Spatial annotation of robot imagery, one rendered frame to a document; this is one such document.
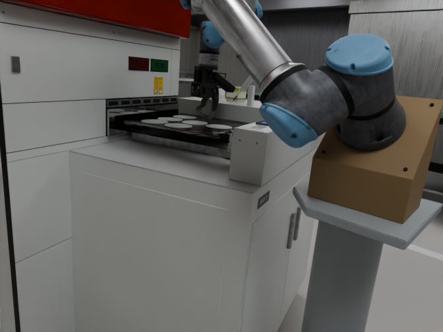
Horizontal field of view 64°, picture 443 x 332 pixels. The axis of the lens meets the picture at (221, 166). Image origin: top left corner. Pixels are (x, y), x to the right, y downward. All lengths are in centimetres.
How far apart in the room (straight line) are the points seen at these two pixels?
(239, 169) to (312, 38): 872
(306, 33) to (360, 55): 896
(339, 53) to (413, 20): 494
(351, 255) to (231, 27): 58
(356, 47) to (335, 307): 61
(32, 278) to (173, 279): 44
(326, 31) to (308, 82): 872
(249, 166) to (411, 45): 482
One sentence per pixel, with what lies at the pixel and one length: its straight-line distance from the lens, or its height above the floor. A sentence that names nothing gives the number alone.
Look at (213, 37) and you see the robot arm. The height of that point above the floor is 120.
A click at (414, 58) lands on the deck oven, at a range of 558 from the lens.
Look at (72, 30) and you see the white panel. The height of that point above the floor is 118.
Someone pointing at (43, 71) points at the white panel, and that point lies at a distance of 114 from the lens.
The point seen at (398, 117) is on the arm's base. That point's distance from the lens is 85.
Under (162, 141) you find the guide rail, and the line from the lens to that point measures 131.
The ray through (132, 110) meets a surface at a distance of 140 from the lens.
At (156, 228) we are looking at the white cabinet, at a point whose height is 65.
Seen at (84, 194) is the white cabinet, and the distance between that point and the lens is 121.
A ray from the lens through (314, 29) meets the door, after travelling 959.
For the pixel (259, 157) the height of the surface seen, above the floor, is 90.
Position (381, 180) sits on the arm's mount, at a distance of 83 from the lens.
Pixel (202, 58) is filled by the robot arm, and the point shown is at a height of 114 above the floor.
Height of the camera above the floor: 110
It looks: 15 degrees down
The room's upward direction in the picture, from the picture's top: 5 degrees clockwise
